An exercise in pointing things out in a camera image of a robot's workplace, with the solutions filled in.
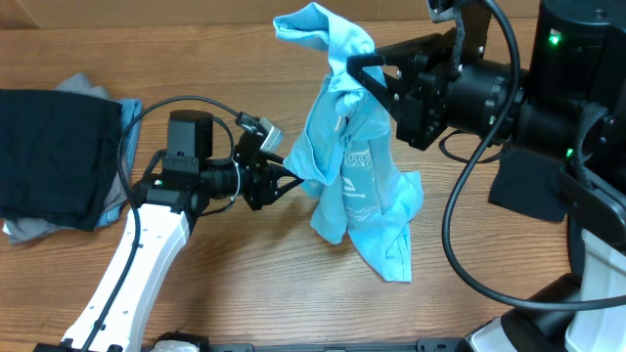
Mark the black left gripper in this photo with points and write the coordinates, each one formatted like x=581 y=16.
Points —
x=265 y=176

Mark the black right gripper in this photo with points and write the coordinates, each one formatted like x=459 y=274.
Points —
x=421 y=101

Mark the light blue printed t-shirt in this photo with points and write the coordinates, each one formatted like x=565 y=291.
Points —
x=343 y=153

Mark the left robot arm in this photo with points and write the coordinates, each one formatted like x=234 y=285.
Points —
x=169 y=205

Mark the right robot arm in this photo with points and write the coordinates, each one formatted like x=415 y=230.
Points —
x=569 y=106

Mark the black t-shirt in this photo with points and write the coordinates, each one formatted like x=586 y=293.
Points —
x=526 y=183

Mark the folded grey garment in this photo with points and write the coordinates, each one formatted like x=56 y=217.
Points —
x=68 y=205

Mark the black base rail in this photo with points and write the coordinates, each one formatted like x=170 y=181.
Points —
x=180 y=341

